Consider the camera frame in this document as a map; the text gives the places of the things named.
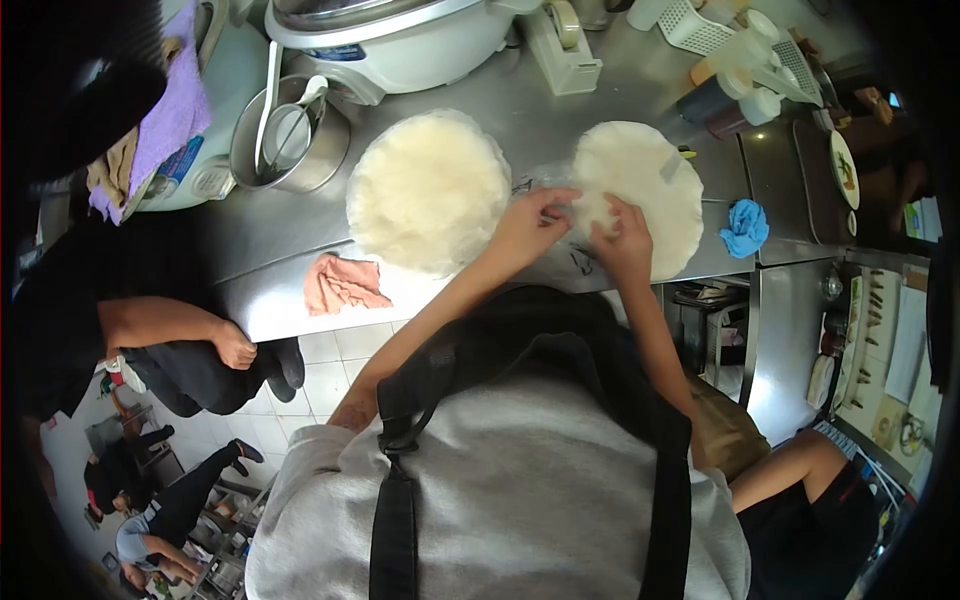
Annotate person's right hand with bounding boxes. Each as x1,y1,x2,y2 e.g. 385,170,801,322
588,192,655,286

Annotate person's left hand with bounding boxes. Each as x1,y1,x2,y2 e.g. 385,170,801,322
483,187,585,275

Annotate person's right fingers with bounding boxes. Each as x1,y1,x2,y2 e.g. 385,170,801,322
588,192,631,243

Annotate person's left fingers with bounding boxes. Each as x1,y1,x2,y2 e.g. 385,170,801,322
525,187,585,215

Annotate clear plastic bag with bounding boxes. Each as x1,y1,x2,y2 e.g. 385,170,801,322
512,161,601,294

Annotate bagged stack of round wrappers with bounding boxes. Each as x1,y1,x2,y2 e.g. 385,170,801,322
345,108,513,280

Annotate blue cloth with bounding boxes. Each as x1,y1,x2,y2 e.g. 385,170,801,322
718,198,771,261

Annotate white tape dispenser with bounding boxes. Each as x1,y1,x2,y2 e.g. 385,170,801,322
522,0,604,97

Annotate dark sauce squeeze bottle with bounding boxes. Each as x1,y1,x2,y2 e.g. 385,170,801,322
677,67,753,127

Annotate brown sauce squeeze bottle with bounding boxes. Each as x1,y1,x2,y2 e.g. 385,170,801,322
705,87,783,141

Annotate orange sauce squeeze bottle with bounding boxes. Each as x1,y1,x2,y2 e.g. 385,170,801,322
690,30,774,87

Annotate dark tray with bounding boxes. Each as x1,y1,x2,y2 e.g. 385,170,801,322
792,118,856,245

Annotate white plastic basket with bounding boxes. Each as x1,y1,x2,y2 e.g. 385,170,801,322
657,0,826,106

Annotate white rice cooker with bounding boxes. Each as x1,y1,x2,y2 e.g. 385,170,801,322
264,0,545,106

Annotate pink cloth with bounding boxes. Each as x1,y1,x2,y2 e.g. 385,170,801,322
303,252,394,318

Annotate steel pot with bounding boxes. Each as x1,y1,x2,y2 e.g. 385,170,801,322
229,73,352,195

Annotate plate with food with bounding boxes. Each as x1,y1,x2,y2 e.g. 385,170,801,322
828,129,861,212

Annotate brown bag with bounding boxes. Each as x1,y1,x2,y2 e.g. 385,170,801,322
678,371,772,481

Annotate person's body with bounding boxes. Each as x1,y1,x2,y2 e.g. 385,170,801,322
245,285,753,600

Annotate white ladle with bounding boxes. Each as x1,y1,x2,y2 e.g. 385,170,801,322
253,41,285,177

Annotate board with paper notes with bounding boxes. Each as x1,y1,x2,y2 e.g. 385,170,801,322
832,266,942,459

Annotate pale green rice cooker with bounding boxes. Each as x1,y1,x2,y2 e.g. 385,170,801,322
123,0,271,213

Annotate person's legs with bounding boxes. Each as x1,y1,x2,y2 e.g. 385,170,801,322
731,429,880,600

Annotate purple towel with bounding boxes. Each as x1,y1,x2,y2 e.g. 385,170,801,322
88,0,213,226

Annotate beige cloth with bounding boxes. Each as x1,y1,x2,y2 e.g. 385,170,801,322
86,127,144,211

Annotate wire strainer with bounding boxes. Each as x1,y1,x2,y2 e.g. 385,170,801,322
266,75,331,175

